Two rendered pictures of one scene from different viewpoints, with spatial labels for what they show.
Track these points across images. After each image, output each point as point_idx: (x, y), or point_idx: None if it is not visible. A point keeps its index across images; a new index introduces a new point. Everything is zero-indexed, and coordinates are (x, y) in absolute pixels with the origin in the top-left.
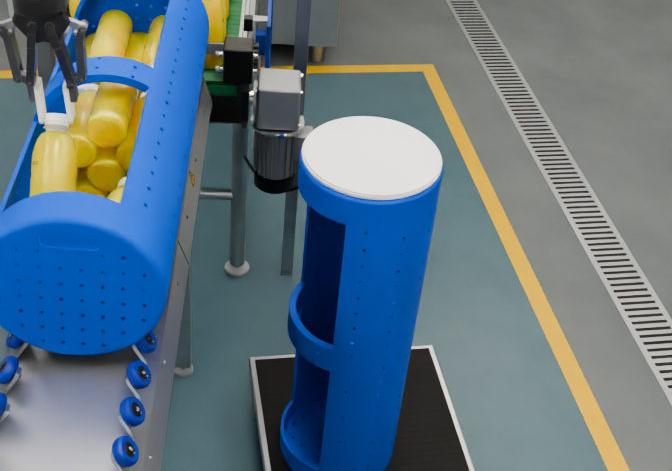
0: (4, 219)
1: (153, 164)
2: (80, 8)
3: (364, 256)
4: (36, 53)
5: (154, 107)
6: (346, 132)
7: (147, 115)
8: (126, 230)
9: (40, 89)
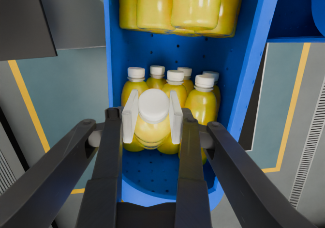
0: (127, 194)
1: (243, 118)
2: None
3: (316, 42)
4: (120, 171)
5: (266, 18)
6: None
7: (255, 46)
8: (216, 204)
9: (132, 126)
